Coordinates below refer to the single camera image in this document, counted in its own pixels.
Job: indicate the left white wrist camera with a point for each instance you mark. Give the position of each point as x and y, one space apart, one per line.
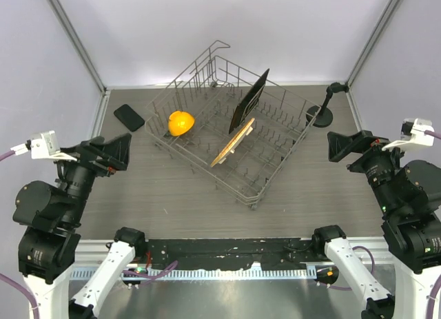
43 145

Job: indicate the black smartphone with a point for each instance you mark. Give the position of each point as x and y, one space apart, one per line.
127 116

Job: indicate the orange bowl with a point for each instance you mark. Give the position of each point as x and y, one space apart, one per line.
180 122

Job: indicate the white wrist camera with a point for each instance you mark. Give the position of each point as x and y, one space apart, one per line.
415 134
43 145

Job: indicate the wooden cutting board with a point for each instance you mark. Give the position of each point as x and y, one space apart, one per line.
234 143

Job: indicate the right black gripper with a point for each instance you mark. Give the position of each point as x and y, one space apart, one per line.
339 144

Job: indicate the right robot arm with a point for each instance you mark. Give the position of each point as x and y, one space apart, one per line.
408 197

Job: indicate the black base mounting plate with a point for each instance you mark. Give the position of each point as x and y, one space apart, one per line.
231 254

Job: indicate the black phone stand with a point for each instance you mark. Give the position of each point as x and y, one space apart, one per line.
321 116

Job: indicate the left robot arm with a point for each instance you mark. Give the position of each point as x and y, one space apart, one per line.
52 214

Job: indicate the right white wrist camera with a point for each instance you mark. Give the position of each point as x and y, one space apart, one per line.
415 134

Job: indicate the slotted cable duct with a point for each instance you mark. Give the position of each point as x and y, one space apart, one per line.
254 273

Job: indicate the grey wire dish rack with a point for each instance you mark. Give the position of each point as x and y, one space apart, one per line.
210 88

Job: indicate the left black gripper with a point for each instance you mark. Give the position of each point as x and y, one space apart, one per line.
116 152

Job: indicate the black square plate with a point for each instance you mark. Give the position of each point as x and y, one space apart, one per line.
249 102

